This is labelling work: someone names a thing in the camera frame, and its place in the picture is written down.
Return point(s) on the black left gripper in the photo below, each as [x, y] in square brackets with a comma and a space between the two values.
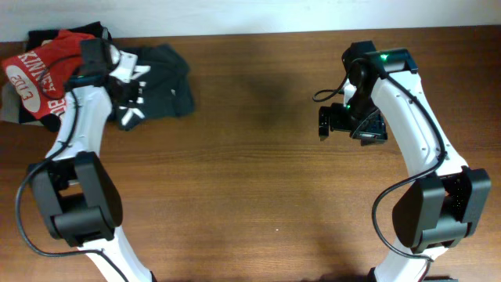
[134, 85]

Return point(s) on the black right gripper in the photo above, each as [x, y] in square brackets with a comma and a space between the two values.
[373, 134]

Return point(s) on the dark green t-shirt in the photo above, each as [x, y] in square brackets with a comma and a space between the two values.
[164, 87]

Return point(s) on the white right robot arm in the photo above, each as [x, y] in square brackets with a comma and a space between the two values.
[444, 198]

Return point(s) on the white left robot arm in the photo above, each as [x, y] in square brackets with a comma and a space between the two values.
[76, 198]

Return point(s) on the black folded t-shirt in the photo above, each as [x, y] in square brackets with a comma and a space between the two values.
[35, 39]

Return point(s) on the red folded t-shirt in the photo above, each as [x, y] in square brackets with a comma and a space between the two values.
[38, 75]

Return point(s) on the grey folded t-shirt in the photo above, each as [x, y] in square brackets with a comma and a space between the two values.
[12, 109]

